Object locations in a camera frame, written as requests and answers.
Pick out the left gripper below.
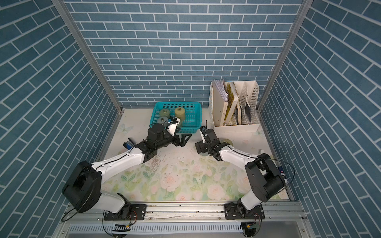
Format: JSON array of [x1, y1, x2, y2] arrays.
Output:
[[154, 126, 191, 150]]

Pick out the yellow tea canister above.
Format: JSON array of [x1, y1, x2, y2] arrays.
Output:
[[221, 139, 233, 146], [175, 107, 186, 122]]

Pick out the green tea canister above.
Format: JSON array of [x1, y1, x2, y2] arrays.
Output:
[[159, 108, 171, 118]]

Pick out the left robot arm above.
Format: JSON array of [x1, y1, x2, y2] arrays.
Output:
[[62, 117, 191, 220]]

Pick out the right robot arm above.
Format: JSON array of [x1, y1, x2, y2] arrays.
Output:
[[195, 126, 286, 219]]

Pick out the teal plastic basket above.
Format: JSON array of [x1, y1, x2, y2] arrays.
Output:
[[150, 102, 202, 133]]

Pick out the floral table mat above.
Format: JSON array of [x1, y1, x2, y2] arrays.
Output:
[[102, 109, 273, 201]]

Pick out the white desktop file organizer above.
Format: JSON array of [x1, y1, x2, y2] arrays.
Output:
[[208, 81, 260, 133]]

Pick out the yellow book in organizer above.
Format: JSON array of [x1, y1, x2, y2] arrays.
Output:
[[225, 82, 239, 124]]

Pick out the papers in organizer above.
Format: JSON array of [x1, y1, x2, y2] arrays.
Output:
[[212, 79, 228, 102]]

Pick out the dark marker pen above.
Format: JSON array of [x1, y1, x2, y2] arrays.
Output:
[[278, 166, 288, 184]]

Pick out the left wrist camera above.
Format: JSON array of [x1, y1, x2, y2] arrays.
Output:
[[166, 116, 181, 136]]

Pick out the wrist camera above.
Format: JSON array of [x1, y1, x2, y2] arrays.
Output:
[[166, 116, 181, 136], [199, 126, 207, 144]]

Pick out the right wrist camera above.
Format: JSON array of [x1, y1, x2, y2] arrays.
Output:
[[199, 126, 207, 144]]

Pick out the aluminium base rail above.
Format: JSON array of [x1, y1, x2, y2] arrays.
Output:
[[54, 200, 314, 238]]

